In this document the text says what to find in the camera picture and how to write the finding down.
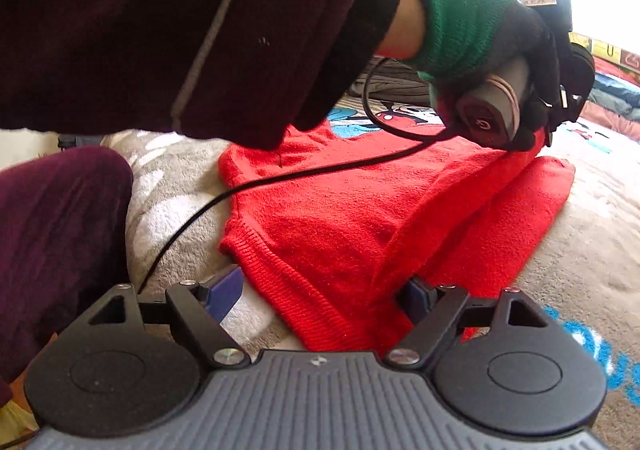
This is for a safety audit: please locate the red knit sweater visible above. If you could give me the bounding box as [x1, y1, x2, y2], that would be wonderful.
[218, 124, 575, 352]

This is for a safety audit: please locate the maroon velvet sleeve forearm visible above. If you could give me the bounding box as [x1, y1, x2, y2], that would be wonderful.
[1, 0, 419, 150]

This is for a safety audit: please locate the purple grey folded clothes stack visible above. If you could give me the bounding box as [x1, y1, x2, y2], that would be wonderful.
[347, 57, 430, 106]

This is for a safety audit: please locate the black green gloved left hand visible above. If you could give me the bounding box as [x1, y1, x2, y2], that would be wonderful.
[408, 0, 556, 152]

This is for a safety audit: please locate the pink floral mattress pad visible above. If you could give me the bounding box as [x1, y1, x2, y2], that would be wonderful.
[580, 101, 640, 142]

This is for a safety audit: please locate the blue folded quilt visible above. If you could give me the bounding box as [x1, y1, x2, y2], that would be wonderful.
[589, 73, 640, 122]

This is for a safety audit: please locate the colourful alphabet foam mat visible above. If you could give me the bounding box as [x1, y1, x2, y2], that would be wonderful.
[570, 32, 640, 84]

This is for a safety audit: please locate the maroon velvet trouser leg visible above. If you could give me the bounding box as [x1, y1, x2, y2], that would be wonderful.
[1, 147, 134, 402]

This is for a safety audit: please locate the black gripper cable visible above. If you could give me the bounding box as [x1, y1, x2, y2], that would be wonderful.
[136, 56, 467, 296]

